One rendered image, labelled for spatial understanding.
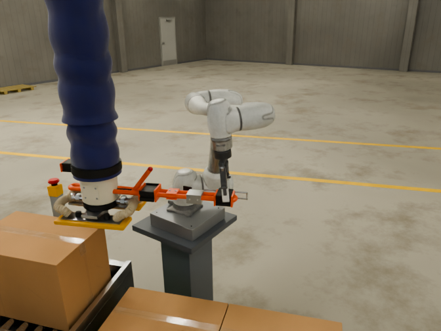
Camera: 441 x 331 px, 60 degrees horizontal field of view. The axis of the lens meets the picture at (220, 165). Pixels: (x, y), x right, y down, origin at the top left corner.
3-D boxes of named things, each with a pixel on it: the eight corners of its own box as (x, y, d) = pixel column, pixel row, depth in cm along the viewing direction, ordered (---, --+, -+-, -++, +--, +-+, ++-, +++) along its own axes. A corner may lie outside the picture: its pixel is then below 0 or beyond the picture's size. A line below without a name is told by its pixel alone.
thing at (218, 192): (213, 206, 168) (213, 196, 166) (216, 199, 174) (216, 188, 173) (232, 207, 166) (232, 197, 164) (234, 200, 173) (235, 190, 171)
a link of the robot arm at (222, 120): (212, 141, 154) (243, 136, 157) (207, 103, 148) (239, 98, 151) (206, 134, 164) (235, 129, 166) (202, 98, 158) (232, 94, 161)
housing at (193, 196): (186, 203, 171) (185, 194, 169) (189, 197, 177) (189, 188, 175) (201, 205, 170) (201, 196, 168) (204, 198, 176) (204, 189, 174)
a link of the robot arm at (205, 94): (186, 92, 198) (212, 92, 201) (181, 88, 215) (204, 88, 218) (187, 117, 202) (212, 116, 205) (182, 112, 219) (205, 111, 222)
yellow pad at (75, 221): (54, 224, 175) (52, 215, 173) (65, 214, 184) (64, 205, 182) (123, 231, 169) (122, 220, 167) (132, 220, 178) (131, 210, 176)
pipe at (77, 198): (55, 215, 175) (52, 204, 173) (83, 192, 198) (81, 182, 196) (124, 221, 169) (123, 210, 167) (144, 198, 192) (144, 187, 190)
